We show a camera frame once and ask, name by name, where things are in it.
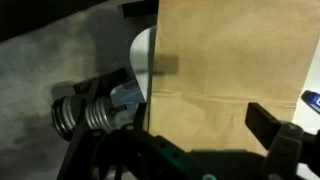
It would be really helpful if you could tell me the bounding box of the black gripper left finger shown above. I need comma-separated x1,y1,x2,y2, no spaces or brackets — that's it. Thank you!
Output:
121,102,188,161

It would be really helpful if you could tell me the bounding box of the chrome plate dumbbell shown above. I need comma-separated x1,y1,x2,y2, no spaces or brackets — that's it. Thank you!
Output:
51,95,128,141

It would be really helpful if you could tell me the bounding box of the brown paper bag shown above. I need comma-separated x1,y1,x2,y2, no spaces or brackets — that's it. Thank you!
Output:
148,0,320,158

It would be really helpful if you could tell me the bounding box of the translucent blue plastic case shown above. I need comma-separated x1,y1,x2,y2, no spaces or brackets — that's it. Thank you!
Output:
109,83,146,129

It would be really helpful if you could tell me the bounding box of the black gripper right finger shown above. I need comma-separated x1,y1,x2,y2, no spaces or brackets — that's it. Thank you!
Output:
245,102,304,180

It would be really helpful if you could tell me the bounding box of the blue and white hand brush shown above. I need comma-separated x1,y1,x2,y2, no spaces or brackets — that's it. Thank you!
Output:
300,89,320,115

